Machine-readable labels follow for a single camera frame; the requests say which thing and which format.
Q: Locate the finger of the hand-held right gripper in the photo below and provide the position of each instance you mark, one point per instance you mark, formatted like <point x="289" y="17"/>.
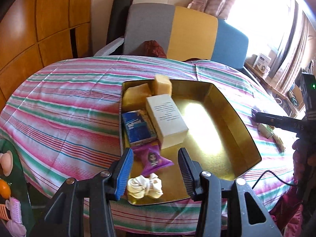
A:
<point x="276" y="121"/>

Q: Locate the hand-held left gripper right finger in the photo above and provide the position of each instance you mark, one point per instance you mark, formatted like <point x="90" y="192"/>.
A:
<point x="188" y="175"/>

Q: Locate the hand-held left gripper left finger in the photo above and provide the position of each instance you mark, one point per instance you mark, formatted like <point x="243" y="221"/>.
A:
<point x="123" y="175"/>

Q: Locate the green tissue packet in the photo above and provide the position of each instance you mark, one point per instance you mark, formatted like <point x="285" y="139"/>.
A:
<point x="266" y="129"/>

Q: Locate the white knotted cloth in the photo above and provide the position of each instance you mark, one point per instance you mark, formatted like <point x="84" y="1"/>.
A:
<point x="145" y="185"/>

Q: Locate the gold tin box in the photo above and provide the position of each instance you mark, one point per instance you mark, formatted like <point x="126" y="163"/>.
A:
<point x="209" y="133"/>

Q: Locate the blue tissue packet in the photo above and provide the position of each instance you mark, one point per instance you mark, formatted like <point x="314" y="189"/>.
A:
<point x="138" y="128"/>

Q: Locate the white printed box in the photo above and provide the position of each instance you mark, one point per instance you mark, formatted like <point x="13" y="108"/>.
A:
<point x="165" y="118"/>

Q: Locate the yellow sponge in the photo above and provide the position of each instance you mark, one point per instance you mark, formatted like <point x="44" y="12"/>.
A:
<point x="161" y="85"/>
<point x="134" y="95"/>

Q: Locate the person's right hand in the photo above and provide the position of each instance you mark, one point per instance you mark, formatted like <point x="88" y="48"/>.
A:
<point x="299" y="153"/>

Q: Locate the wooden desk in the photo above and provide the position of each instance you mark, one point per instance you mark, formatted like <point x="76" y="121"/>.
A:
<point x="271" y="84"/>

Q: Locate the striped side curtain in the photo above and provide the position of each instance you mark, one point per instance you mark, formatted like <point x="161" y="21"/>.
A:
<point x="291" y="49"/>

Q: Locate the white carton with blue print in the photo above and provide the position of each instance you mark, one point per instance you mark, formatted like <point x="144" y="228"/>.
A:
<point x="263" y="61"/>

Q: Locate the striped tablecloth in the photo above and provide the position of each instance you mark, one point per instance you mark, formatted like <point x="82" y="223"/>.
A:
<point x="69" y="108"/>

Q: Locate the bright window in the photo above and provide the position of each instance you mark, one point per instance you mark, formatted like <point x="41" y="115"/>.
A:
<point x="264" y="17"/>

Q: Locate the green side table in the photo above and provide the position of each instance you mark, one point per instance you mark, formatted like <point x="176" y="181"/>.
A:
<point x="22" y="177"/>

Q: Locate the pink hair brush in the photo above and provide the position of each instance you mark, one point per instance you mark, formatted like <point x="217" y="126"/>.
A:
<point x="16" y="207"/>

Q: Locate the pink heart-shaped object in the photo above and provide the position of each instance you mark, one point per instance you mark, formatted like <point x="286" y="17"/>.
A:
<point x="6" y="161"/>

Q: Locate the pink fluffy object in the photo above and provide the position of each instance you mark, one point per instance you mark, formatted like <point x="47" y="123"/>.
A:
<point x="17" y="228"/>

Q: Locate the orange fruit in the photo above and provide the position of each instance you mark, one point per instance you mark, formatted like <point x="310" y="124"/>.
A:
<point x="4" y="188"/>

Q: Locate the grey yellow blue chair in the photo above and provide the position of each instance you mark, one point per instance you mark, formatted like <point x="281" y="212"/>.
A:
<point x="192" y="32"/>

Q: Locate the orange comb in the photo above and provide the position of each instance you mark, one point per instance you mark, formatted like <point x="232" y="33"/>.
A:
<point x="3" y="211"/>

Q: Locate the dark red cushion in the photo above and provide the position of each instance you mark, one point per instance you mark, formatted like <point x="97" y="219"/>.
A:
<point x="155" y="49"/>

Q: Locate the black rolled mat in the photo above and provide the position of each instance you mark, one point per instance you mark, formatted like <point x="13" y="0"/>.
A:
<point x="118" y="14"/>

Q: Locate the wooden wardrobe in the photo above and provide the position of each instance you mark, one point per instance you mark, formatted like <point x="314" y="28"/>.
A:
<point x="37" y="29"/>

